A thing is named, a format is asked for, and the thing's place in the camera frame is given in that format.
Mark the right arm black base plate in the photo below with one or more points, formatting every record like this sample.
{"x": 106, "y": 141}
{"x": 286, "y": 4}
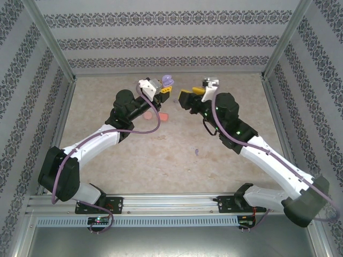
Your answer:
{"x": 225, "y": 204}

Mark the aluminium side frame beam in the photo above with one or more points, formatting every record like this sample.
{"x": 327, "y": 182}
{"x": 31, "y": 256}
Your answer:
{"x": 63, "y": 115}
{"x": 278, "y": 115}

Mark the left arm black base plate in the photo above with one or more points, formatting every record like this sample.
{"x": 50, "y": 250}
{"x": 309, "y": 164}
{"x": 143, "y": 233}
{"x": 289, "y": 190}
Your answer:
{"x": 115, "y": 204}

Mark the aluminium mounting rail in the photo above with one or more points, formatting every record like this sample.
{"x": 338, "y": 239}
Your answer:
{"x": 166, "y": 204}

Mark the aluminium corner post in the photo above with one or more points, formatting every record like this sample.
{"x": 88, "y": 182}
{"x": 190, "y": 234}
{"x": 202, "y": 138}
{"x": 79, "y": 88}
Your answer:
{"x": 284, "y": 40}
{"x": 51, "y": 40}

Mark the purple earbud charging case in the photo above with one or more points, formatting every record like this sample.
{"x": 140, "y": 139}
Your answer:
{"x": 167, "y": 79}

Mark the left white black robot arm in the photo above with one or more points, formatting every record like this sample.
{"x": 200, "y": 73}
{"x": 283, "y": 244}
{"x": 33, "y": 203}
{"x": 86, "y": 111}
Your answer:
{"x": 91, "y": 144}

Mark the grey metal panel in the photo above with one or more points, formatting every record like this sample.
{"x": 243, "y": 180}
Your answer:
{"x": 171, "y": 242}

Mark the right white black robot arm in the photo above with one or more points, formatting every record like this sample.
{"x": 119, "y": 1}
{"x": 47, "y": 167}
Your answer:
{"x": 273, "y": 166}

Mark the aluminium rear frame beam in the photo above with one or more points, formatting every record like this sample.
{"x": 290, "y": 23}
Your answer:
{"x": 168, "y": 74}

